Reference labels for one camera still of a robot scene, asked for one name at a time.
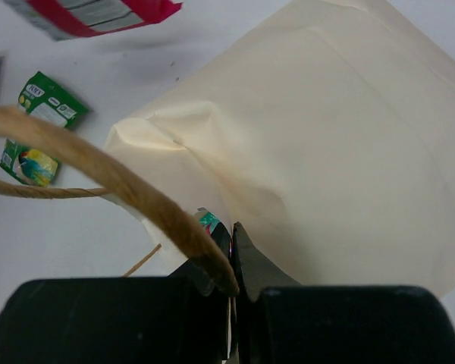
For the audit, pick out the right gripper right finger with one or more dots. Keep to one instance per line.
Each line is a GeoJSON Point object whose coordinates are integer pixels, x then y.
{"type": "Point", "coordinates": [281, 321]}

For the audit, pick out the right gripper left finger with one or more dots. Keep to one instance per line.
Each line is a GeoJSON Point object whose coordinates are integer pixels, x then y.
{"type": "Point", "coordinates": [179, 318]}

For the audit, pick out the teal snack packet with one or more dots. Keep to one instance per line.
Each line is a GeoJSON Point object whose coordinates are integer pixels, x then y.
{"type": "Point", "coordinates": [207, 220]}

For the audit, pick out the beige paper bag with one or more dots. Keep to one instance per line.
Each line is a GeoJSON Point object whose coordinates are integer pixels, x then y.
{"type": "Point", "coordinates": [326, 127]}

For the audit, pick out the green snack packet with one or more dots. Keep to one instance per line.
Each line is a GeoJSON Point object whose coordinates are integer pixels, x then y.
{"type": "Point", "coordinates": [51, 106]}

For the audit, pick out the red snack packet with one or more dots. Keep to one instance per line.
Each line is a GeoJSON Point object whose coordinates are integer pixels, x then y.
{"type": "Point", "coordinates": [71, 19]}

